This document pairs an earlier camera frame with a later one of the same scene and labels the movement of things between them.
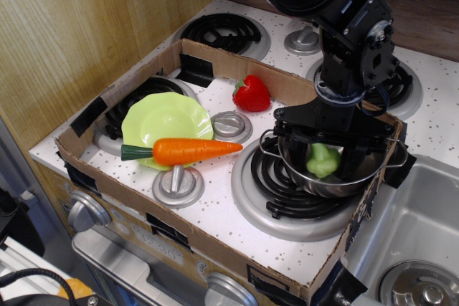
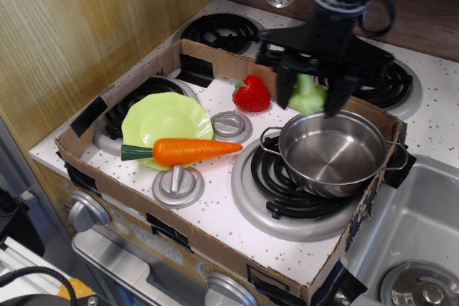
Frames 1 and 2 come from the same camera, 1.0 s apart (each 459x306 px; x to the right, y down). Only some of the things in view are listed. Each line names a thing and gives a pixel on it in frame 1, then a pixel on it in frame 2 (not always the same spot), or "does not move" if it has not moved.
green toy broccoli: (323, 161) → (307, 97)
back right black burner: (401, 97) does not move
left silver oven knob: (85, 213) does not move
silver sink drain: (419, 283) does not move
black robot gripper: (333, 122) → (326, 44)
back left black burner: (233, 31) does not move
